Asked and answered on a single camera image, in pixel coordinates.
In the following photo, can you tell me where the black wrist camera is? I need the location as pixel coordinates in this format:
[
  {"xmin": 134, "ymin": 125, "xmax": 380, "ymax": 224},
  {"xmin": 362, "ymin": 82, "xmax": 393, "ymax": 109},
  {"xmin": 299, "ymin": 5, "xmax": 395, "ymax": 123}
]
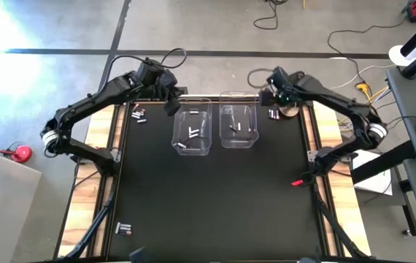
[
  {"xmin": 136, "ymin": 58, "xmax": 167, "ymax": 88},
  {"xmin": 266, "ymin": 65, "xmax": 292, "ymax": 88}
]

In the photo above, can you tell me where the black aluminium table frame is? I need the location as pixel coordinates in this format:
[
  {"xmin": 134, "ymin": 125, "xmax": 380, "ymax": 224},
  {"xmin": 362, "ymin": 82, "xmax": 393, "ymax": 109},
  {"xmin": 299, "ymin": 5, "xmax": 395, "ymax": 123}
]
[{"xmin": 104, "ymin": 93, "xmax": 331, "ymax": 263}]

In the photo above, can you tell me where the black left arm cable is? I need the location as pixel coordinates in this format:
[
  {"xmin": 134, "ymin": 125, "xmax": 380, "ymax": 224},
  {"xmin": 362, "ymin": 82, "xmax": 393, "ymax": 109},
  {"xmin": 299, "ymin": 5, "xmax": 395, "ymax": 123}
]
[{"xmin": 105, "ymin": 47, "xmax": 188, "ymax": 92}]

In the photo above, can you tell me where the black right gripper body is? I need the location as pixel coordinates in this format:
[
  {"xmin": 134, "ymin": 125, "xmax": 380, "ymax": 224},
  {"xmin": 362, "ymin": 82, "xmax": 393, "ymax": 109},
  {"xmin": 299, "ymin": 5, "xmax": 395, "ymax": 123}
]
[{"xmin": 270, "ymin": 76, "xmax": 304, "ymax": 107}]

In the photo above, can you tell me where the red round-base stand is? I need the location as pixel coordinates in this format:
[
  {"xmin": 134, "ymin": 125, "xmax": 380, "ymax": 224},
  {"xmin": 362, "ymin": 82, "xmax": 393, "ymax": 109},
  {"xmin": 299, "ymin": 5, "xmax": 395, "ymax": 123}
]
[{"xmin": 0, "ymin": 142, "xmax": 34, "ymax": 164}]

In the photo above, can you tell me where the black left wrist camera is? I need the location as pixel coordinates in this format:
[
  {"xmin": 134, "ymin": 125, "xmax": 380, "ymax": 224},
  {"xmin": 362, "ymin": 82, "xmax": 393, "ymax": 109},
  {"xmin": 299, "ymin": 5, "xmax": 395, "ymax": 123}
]
[{"xmin": 136, "ymin": 58, "xmax": 167, "ymax": 88}]

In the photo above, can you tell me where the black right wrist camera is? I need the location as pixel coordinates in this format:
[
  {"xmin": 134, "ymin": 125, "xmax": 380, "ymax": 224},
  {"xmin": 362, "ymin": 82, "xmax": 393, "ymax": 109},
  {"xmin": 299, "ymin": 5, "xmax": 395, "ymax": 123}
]
[{"xmin": 266, "ymin": 65, "xmax": 292, "ymax": 88}]

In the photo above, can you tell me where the white cable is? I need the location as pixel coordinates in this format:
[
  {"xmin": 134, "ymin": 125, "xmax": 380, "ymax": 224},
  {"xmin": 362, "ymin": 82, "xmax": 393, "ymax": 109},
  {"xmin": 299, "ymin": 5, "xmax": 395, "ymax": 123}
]
[{"xmin": 330, "ymin": 64, "xmax": 397, "ymax": 91}]

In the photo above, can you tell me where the white-base black column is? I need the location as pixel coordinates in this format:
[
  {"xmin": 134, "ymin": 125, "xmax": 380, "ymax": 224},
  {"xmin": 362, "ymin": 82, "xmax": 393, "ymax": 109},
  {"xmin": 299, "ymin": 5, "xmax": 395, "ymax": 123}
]
[{"xmin": 388, "ymin": 14, "xmax": 416, "ymax": 80}]

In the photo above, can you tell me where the grey cabinet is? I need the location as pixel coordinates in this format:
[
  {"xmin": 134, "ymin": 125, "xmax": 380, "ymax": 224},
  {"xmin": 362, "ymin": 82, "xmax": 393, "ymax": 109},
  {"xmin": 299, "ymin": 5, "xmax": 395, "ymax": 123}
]
[{"xmin": 0, "ymin": 145, "xmax": 44, "ymax": 263}]

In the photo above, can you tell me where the yellow extension cable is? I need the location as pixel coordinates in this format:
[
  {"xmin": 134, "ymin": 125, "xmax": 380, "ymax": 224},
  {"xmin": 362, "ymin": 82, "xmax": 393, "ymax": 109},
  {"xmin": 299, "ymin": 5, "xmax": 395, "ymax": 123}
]
[{"xmin": 339, "ymin": 82, "xmax": 391, "ymax": 133}]

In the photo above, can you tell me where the white box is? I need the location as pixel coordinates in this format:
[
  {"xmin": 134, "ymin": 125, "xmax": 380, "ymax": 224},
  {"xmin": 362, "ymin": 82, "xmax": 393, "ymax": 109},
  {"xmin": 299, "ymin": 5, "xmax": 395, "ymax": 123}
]
[{"xmin": 351, "ymin": 149, "xmax": 394, "ymax": 197}]

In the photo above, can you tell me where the black table beam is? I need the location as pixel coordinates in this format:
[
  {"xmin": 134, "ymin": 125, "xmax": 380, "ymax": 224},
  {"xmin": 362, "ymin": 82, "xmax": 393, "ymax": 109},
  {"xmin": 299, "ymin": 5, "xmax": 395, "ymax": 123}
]
[{"xmin": 349, "ymin": 140, "xmax": 416, "ymax": 186}]

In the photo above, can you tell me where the black diagonal frame strut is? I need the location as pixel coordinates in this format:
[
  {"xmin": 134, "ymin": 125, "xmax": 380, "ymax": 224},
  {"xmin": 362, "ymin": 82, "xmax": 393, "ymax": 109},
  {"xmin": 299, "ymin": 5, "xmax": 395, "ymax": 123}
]
[
  {"xmin": 312, "ymin": 182, "xmax": 369, "ymax": 261},
  {"xmin": 61, "ymin": 182, "xmax": 118, "ymax": 262}
]

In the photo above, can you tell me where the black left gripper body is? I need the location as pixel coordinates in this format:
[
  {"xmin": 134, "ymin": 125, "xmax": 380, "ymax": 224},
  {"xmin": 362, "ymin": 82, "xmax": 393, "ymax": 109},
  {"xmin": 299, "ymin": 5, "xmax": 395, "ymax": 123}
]
[{"xmin": 149, "ymin": 69, "xmax": 180, "ymax": 105}]

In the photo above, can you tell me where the clear plastic bin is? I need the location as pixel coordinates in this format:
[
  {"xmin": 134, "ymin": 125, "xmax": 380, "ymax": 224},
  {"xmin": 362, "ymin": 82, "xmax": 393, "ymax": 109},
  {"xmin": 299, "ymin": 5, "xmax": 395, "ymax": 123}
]
[
  {"xmin": 170, "ymin": 96, "xmax": 215, "ymax": 157},
  {"xmin": 217, "ymin": 91, "xmax": 260, "ymax": 150}
]

